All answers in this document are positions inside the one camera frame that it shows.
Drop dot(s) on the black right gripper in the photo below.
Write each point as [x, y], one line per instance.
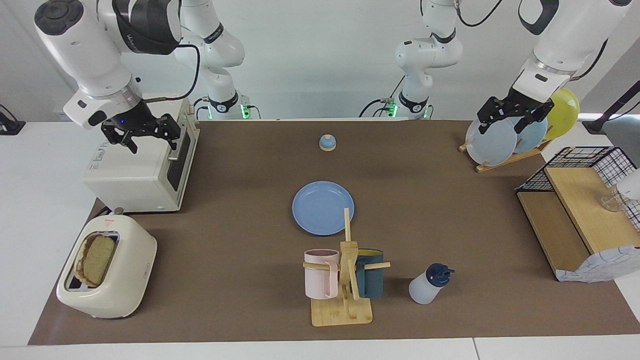
[131, 117]

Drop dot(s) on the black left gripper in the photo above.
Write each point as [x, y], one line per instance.
[525, 104]

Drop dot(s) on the toasted bread slice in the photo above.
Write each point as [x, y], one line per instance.
[100, 260]

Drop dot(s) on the white seasoning bottle blue cap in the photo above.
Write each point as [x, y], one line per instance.
[425, 290]

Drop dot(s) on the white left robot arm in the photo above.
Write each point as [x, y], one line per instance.
[565, 35]

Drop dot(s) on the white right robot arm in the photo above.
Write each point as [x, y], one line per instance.
[85, 45]

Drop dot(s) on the light blue plate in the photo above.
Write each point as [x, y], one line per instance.
[532, 137]

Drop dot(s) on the grey plate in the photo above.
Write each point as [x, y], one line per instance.
[492, 145]

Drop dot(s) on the wooden plate rack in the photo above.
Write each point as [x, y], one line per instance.
[515, 158]

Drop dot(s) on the yellow plate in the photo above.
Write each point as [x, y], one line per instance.
[565, 112]

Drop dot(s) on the blue round plate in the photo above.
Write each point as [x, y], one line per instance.
[320, 210]

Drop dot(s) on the white toaster oven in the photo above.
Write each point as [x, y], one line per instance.
[130, 180]

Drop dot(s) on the black stand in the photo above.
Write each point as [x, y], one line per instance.
[595, 125]

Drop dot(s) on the white power strip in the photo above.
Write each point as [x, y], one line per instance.
[58, 116]

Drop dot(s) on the clear glass cup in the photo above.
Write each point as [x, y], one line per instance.
[611, 202]

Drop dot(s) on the black clamp device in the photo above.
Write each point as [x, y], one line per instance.
[10, 127]

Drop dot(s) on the white plastic container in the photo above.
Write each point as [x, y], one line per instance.
[629, 187]

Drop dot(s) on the cream two-slot toaster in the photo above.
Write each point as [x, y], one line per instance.
[125, 270]

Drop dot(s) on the brown table mat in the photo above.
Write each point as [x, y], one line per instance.
[240, 240]

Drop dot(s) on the small blue lid wooden knob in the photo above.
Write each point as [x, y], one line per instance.
[327, 144]

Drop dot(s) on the teal mug yellow inside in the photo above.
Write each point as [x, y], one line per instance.
[372, 280]

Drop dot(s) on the pink mug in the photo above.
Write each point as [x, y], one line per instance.
[320, 280]

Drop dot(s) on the wooden mug tree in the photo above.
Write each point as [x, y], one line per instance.
[345, 312]

